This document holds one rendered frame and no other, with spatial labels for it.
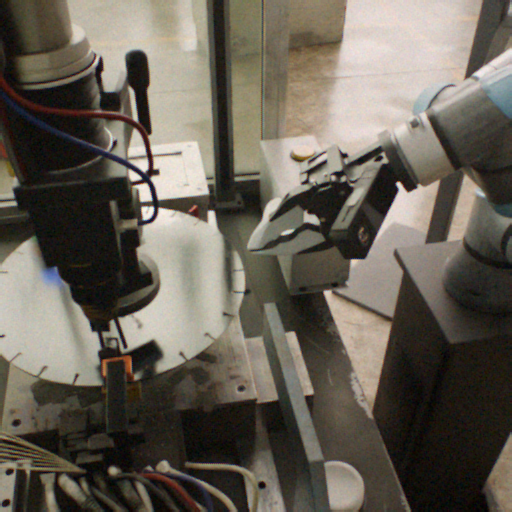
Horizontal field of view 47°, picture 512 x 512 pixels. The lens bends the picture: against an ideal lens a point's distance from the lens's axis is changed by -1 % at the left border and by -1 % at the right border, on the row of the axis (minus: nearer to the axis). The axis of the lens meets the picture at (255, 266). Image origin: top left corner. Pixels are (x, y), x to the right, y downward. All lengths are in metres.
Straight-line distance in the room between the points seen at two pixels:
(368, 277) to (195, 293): 1.48
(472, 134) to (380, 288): 1.52
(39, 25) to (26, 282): 0.46
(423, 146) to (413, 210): 1.92
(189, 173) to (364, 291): 1.19
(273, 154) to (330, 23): 3.06
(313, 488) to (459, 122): 0.39
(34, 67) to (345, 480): 0.61
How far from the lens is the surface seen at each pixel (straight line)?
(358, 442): 0.87
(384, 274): 2.21
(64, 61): 0.42
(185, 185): 1.04
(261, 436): 0.85
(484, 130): 0.67
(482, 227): 1.01
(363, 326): 2.04
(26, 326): 0.76
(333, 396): 0.91
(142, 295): 0.75
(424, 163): 0.67
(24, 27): 0.42
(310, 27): 4.09
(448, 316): 1.05
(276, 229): 0.70
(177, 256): 0.81
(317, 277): 1.03
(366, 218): 0.64
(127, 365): 0.66
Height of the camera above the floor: 1.47
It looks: 42 degrees down
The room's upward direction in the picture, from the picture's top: straight up
